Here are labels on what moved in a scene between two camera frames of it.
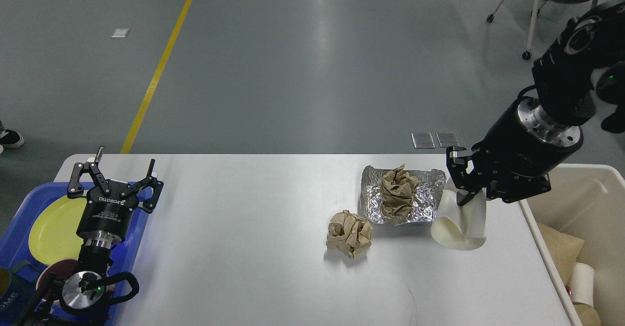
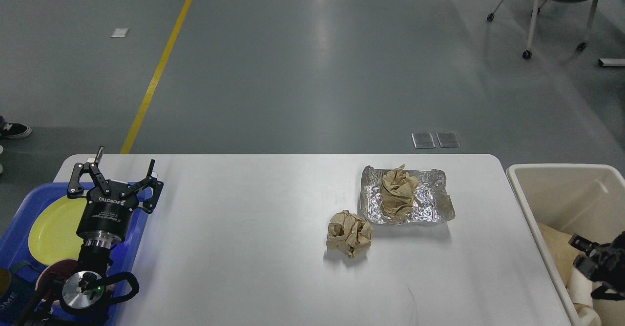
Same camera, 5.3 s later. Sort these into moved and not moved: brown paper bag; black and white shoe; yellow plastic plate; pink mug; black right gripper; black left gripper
Moved: black right gripper; black and white shoe
Not moved: brown paper bag; black left gripper; yellow plastic plate; pink mug
